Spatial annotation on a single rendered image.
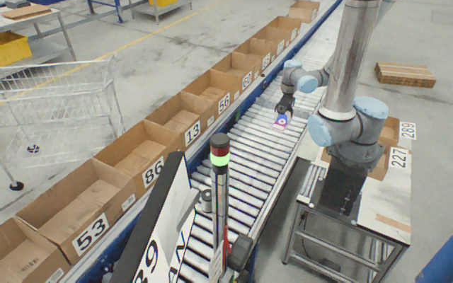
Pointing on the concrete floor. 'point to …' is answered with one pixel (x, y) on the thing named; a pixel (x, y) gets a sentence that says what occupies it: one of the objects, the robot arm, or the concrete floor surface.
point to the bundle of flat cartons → (405, 74)
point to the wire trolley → (57, 115)
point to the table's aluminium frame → (343, 250)
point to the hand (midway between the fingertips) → (282, 121)
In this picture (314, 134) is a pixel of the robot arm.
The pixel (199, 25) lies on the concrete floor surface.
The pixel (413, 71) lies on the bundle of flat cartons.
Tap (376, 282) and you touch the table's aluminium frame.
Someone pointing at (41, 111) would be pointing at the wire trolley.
